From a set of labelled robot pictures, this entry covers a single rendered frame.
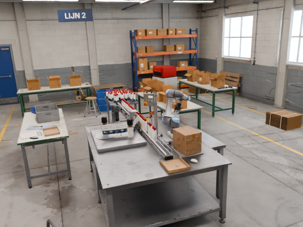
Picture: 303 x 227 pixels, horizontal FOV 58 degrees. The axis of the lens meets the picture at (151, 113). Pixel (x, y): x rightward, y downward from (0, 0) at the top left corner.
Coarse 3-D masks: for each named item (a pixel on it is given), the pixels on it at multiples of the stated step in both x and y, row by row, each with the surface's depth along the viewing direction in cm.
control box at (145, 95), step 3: (144, 93) 396; (147, 93) 395; (150, 93) 394; (153, 93) 393; (144, 96) 397; (147, 96) 395; (153, 96) 393; (144, 99) 398; (147, 99) 397; (150, 99) 395; (153, 99) 394; (144, 102) 399; (147, 102) 398; (150, 102) 397; (153, 102) 395; (144, 105) 401; (147, 105) 399; (150, 105) 398; (153, 105) 397
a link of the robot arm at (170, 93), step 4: (168, 92) 403; (172, 92) 400; (168, 96) 403; (172, 96) 402; (168, 100) 404; (172, 100) 406; (168, 104) 403; (168, 108) 403; (168, 112) 403; (164, 116) 405; (168, 116) 402; (164, 120) 403; (168, 120) 401; (164, 124) 407; (168, 124) 402
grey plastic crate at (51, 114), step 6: (36, 108) 544; (42, 108) 549; (48, 108) 554; (54, 108) 559; (36, 114) 496; (42, 114) 496; (48, 114) 553; (54, 114) 505; (42, 120) 498; (48, 120) 503; (54, 120) 507
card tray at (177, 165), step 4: (160, 160) 319; (172, 160) 325; (176, 160) 325; (180, 160) 325; (164, 164) 316; (168, 164) 316; (172, 164) 315; (176, 164) 315; (180, 164) 315; (184, 164) 314; (168, 168) 306; (172, 168) 306; (176, 168) 305; (180, 168) 298; (184, 168) 300; (188, 168) 302; (168, 172) 296; (172, 172) 296; (176, 172) 298
